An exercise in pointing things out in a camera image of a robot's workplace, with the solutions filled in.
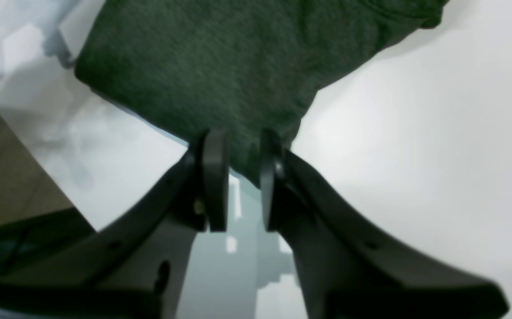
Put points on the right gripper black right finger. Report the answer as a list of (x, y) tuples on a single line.
[(348, 267)]

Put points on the green long-sleeve T-shirt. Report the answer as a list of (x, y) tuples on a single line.
[(242, 65)]

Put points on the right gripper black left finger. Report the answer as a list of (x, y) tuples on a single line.
[(135, 267)]

